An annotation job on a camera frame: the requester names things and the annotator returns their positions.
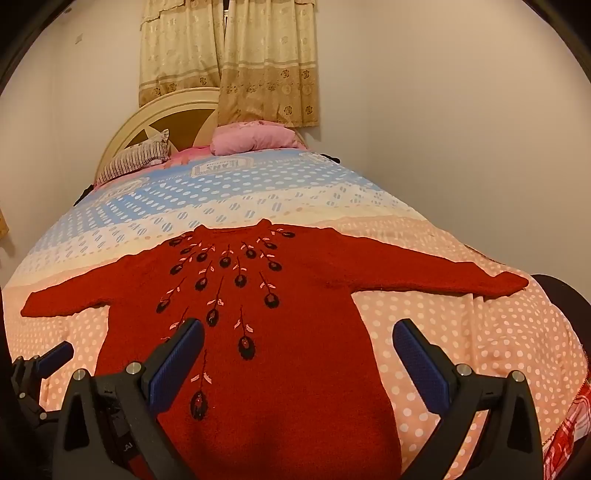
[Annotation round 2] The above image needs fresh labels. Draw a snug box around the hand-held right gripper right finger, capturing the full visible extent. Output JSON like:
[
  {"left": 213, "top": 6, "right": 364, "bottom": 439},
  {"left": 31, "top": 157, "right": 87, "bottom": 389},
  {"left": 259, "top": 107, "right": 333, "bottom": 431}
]
[{"left": 392, "top": 318, "right": 546, "bottom": 480}]

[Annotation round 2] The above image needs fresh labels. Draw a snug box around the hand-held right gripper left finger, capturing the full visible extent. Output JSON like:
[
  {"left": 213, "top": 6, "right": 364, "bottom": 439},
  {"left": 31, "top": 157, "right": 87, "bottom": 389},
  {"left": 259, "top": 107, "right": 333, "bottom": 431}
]
[{"left": 53, "top": 318, "right": 206, "bottom": 480}]

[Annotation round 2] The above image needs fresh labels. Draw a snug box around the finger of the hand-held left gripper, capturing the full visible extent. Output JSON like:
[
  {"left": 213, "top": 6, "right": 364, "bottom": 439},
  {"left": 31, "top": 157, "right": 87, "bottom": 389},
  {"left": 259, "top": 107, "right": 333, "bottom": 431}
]
[{"left": 36, "top": 340, "right": 75, "bottom": 381}]

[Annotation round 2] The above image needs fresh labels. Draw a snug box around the red knitted sweater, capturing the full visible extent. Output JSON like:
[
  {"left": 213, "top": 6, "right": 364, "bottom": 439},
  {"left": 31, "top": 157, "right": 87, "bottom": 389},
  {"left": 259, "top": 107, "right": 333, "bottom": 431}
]
[{"left": 21, "top": 219, "right": 529, "bottom": 480}]

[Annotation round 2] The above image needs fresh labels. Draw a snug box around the polka dot bedsheet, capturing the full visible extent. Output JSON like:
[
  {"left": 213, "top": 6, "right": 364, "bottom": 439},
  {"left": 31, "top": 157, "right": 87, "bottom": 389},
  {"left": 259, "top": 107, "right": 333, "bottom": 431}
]
[{"left": 0, "top": 148, "right": 589, "bottom": 480}]

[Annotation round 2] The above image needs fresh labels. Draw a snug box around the dark brown furniture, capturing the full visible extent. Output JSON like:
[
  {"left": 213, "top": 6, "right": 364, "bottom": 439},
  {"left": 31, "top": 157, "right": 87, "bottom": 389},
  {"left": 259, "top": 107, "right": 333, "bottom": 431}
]
[{"left": 530, "top": 274, "right": 591, "bottom": 354}]

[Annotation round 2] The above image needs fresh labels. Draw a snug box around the red and white patterned cloth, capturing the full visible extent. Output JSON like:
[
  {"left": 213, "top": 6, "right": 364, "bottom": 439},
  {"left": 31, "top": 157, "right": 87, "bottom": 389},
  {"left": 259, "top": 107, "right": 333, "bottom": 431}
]
[{"left": 541, "top": 381, "right": 591, "bottom": 480}]

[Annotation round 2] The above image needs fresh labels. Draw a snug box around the pink cloth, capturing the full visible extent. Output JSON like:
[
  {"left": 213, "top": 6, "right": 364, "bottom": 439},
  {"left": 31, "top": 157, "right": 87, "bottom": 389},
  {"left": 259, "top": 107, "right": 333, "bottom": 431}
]
[{"left": 167, "top": 146, "right": 214, "bottom": 163}]

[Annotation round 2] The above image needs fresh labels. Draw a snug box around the striped pillow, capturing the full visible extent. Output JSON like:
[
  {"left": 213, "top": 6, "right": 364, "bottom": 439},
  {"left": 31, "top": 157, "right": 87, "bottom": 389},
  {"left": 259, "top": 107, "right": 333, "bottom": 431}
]
[{"left": 95, "top": 129, "right": 172, "bottom": 186}]

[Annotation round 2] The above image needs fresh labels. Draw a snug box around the pink pillow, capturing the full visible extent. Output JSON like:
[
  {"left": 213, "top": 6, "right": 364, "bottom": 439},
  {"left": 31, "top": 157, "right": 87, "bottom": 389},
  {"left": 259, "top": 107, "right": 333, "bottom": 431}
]
[{"left": 210, "top": 121, "right": 305, "bottom": 156}]

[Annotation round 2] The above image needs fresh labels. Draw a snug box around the cream wooden headboard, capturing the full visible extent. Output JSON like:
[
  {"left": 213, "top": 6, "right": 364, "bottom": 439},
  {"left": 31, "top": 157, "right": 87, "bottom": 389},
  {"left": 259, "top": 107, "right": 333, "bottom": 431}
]
[{"left": 93, "top": 87, "right": 221, "bottom": 183}]

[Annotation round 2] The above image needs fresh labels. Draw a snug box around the beige patterned curtain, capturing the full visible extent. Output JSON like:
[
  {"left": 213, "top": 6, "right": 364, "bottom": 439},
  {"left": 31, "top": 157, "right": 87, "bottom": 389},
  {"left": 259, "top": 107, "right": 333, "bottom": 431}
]
[
  {"left": 217, "top": 0, "right": 320, "bottom": 128},
  {"left": 139, "top": 0, "right": 228, "bottom": 109}
]

